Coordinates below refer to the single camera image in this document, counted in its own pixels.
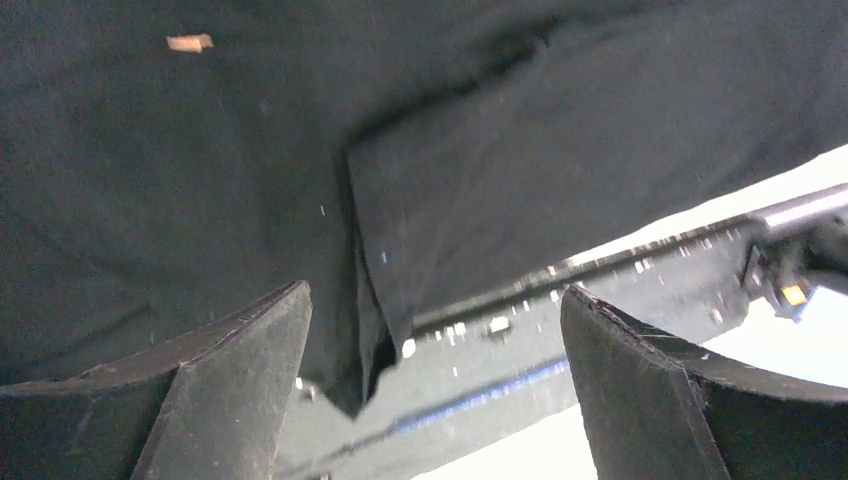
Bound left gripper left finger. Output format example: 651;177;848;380
1;281;312;479

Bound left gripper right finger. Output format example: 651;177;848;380
560;285;847;479

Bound black t shirt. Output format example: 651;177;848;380
1;1;847;415

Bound aluminium frame rail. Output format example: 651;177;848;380
744;183;847;234

